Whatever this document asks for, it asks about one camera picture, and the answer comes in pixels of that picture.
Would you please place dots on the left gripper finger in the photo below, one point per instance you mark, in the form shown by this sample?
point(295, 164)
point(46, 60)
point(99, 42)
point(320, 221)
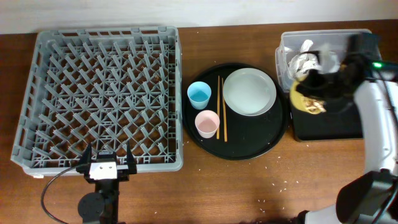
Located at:
point(131, 162)
point(86, 156)

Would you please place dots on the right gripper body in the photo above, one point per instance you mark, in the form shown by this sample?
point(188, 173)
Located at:
point(321, 84)

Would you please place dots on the yellow bowl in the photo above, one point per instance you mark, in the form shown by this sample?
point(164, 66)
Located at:
point(296, 98)

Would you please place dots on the food scraps with rice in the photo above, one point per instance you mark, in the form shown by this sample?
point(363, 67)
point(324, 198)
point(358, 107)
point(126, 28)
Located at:
point(313, 106)

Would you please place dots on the white napkin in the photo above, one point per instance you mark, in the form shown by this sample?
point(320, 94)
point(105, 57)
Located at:
point(313, 58)

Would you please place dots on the pink plastic cup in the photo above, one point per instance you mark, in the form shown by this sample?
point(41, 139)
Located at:
point(207, 123)

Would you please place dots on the grey round plate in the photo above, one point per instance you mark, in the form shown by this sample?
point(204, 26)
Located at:
point(249, 92)

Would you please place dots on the blue plastic cup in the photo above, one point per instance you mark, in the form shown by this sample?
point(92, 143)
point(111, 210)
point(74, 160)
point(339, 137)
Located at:
point(199, 95)

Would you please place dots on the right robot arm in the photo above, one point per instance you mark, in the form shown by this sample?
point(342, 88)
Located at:
point(372, 84)

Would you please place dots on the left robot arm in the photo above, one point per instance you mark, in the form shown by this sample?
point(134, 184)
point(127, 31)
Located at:
point(101, 206)

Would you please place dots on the grey dishwasher rack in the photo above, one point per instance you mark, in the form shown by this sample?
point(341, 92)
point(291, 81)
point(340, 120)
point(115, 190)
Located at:
point(117, 90)

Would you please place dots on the black rectangular tray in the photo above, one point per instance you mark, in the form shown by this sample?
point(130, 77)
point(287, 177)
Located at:
point(340, 121)

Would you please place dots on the clear plastic bin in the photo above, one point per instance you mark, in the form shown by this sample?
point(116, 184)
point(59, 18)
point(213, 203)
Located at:
point(336, 41)

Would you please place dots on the left wooden chopstick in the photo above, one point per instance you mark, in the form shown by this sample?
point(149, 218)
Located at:
point(218, 108)

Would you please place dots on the wooden chopstick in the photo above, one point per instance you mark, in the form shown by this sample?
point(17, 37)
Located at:
point(218, 108)
point(225, 128)

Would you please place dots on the right wooden chopstick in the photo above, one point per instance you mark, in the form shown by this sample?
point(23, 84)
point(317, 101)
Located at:
point(225, 128)

